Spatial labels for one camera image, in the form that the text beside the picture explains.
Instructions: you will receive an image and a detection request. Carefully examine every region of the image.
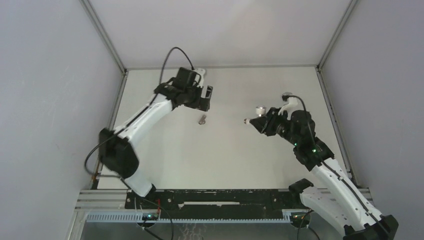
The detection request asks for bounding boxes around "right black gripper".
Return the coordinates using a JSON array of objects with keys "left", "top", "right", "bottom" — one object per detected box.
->
[{"left": 249, "top": 107, "right": 300, "bottom": 147}]

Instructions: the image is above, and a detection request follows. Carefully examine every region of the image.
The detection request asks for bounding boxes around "white plastic water faucet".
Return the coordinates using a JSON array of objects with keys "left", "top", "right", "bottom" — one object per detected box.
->
[{"left": 243, "top": 105, "right": 267, "bottom": 125}]

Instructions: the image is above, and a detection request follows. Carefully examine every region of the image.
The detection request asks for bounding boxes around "metal tee pipe fitting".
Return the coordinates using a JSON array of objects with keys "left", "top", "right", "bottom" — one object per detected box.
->
[{"left": 198, "top": 114, "right": 207, "bottom": 125}]

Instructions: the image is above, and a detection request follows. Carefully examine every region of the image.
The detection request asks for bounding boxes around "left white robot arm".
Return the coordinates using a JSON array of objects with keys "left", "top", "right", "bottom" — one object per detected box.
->
[{"left": 98, "top": 67, "right": 213, "bottom": 209}]

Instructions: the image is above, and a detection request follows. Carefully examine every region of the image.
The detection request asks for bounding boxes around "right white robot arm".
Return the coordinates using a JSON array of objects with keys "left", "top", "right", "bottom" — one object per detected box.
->
[{"left": 244, "top": 107, "right": 399, "bottom": 240}]

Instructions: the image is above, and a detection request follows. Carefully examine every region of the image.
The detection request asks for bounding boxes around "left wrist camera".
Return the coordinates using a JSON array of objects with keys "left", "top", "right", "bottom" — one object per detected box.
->
[{"left": 193, "top": 68, "right": 206, "bottom": 88}]

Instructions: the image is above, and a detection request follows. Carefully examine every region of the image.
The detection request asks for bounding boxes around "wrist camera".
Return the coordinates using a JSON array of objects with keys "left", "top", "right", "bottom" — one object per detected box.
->
[
  {"left": 193, "top": 68, "right": 206, "bottom": 88},
  {"left": 278, "top": 92, "right": 298, "bottom": 116}
]

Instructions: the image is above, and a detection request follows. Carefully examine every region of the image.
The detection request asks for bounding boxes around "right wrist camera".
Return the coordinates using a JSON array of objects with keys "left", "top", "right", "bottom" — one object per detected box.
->
[{"left": 278, "top": 92, "right": 298, "bottom": 116}]

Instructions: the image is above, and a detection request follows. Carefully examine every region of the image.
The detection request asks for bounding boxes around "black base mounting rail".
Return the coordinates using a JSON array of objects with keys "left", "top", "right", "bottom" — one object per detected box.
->
[{"left": 124, "top": 189, "right": 309, "bottom": 221}]

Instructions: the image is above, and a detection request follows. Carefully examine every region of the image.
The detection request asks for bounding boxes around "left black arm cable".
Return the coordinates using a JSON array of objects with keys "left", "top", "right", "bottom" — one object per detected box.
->
[{"left": 83, "top": 46, "right": 196, "bottom": 181}]

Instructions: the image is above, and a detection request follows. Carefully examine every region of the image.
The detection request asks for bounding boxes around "white slotted cable duct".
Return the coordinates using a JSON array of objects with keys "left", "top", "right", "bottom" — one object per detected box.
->
[{"left": 85, "top": 211, "right": 293, "bottom": 224}]

